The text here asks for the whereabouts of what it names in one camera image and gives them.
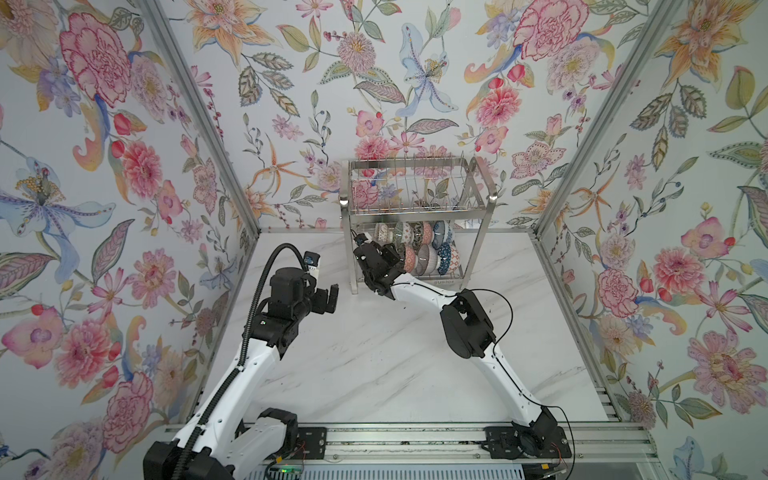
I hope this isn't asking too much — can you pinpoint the brown white sunburst bowl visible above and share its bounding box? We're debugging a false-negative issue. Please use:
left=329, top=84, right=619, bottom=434
left=374, top=222, right=401, bottom=245

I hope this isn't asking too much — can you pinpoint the purple striped bowl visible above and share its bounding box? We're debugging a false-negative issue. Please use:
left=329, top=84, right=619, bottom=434
left=416, top=244, right=440, bottom=276

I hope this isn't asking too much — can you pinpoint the blue triangle pattern bowl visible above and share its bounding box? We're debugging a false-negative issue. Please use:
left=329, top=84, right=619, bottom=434
left=437, top=243, right=461, bottom=276

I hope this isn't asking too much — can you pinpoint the blue white floral bowl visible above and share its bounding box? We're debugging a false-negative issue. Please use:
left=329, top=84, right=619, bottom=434
left=432, top=220, right=453, bottom=249

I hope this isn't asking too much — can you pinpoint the grey green pattern bowl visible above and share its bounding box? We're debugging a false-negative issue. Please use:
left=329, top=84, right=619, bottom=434
left=401, top=222, right=423, bottom=247

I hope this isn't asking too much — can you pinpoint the green leaf pattern bowl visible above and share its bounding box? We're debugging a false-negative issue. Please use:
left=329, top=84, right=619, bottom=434
left=420, top=221, right=434, bottom=245

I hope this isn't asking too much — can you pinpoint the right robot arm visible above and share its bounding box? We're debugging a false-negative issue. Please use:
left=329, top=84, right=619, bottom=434
left=353, top=234, right=575, bottom=460

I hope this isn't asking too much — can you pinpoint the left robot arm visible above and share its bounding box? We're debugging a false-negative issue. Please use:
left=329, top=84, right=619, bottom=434
left=143, top=267, right=339, bottom=479

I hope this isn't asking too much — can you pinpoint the steel two-tier dish rack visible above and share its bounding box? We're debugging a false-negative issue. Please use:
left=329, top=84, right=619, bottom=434
left=339, top=156, right=499, bottom=294

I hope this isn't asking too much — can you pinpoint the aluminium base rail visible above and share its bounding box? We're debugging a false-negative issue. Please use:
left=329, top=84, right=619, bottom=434
left=146, top=421, right=661, bottom=466

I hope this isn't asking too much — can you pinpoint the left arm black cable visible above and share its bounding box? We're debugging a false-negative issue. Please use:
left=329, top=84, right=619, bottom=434
left=170, top=242, right=307, bottom=480

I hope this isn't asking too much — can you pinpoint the left aluminium frame post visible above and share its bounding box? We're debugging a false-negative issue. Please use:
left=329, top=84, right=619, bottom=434
left=137, top=0, right=260, bottom=238

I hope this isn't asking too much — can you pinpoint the aluminium frame post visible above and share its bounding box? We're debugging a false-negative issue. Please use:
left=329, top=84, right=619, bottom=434
left=531, top=0, right=679, bottom=240
left=137, top=0, right=260, bottom=238

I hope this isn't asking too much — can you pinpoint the right aluminium frame post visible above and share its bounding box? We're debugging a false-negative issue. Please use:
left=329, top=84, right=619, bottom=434
left=531, top=0, right=679, bottom=240

